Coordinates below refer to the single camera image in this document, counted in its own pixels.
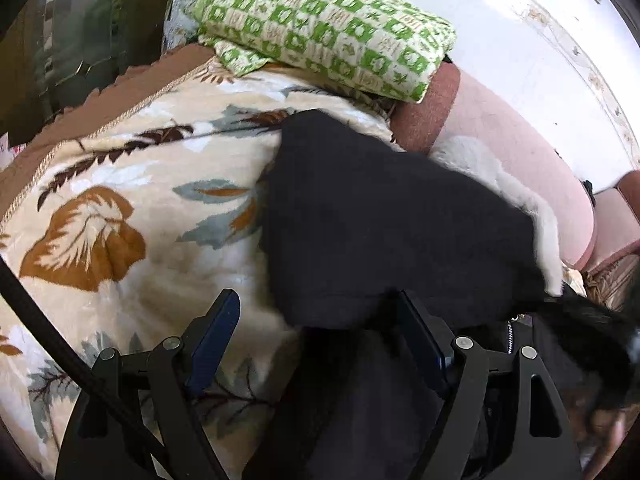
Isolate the black coat with fur collar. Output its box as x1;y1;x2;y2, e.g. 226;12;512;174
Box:
243;110;639;479

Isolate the striped beige cushion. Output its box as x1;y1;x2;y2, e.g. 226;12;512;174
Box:
585;254;639;312

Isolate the leaf pattern plush blanket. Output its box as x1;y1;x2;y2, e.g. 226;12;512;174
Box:
1;44;392;478

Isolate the pink headboard cushion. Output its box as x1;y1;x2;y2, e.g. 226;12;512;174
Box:
585;170;640;274

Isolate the long pink bolster pillow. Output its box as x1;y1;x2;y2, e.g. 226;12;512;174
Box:
390;63;596;270

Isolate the wooden glass wardrobe door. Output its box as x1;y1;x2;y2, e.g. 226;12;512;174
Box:
1;0;167;146

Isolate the green checkered folded quilt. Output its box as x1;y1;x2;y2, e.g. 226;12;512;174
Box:
190;0;456;103

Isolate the black cable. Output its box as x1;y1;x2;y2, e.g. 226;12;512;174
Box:
0;257;172;480

